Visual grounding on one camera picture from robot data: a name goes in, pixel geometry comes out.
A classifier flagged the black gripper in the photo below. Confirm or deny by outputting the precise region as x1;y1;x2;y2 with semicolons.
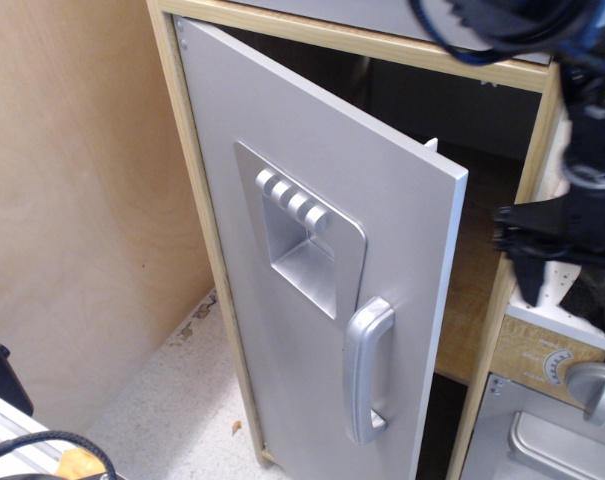
493;185;605;306

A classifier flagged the silver fridge door handle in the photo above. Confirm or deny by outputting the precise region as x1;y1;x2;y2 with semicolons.
342;296;395;445

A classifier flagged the black blue robot arm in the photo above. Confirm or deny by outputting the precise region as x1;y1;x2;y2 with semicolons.
494;1;605;306

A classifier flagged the silver oven knob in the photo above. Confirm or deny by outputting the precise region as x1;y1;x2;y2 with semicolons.
565;362;605;427

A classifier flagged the grey oven door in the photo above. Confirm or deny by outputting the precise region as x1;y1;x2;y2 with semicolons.
461;374;605;479

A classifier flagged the silver ice dispenser panel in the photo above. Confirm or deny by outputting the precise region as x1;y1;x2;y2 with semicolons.
233;141;367;322

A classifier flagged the grey upper freezer door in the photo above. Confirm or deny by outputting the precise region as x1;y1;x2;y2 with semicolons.
231;0;553;66

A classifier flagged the orange tape piece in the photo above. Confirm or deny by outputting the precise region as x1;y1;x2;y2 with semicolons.
55;448;106;479

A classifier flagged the black box lower left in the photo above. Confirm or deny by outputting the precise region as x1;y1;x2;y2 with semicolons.
0;343;34;417

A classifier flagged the wooden toy kitchen frame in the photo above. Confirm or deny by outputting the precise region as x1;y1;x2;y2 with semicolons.
145;0;605;480

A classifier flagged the silver oven door handle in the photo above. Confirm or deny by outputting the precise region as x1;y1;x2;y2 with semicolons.
508;412;605;479

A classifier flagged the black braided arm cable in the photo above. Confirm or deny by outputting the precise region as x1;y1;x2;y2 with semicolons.
409;0;603;66

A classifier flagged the aluminium rail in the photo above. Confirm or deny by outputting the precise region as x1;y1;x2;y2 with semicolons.
0;387;83;480

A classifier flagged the black braided floor cable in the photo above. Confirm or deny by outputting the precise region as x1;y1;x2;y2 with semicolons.
0;430;117;480

